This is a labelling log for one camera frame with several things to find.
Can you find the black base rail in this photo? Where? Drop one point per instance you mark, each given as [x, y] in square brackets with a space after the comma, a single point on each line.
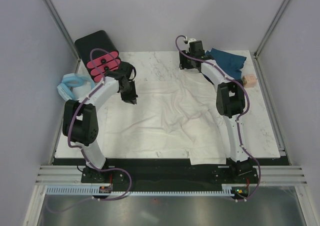
[131, 171]

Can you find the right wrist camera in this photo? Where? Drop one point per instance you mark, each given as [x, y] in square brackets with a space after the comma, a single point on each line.
[189, 40]

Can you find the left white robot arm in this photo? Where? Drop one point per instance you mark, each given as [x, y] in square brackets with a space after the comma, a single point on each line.
[80, 120]

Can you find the folded teal t shirt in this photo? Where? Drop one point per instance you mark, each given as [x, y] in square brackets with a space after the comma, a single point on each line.
[230, 63]

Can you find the white slotted cable duct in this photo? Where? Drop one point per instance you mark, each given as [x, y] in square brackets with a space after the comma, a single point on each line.
[141, 189]

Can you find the black pink drawer box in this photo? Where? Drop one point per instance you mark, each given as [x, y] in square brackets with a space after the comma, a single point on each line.
[97, 52]

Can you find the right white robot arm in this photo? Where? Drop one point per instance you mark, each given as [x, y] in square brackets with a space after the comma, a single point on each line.
[232, 101]

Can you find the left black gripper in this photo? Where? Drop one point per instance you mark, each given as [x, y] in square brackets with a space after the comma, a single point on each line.
[132, 98]

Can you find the small pink cube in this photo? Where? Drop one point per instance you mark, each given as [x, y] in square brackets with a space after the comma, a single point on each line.
[249, 80]

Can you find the white t shirt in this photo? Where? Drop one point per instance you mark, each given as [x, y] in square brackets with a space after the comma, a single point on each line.
[172, 119]

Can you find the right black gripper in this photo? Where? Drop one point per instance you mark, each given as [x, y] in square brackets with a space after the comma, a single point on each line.
[181, 58]

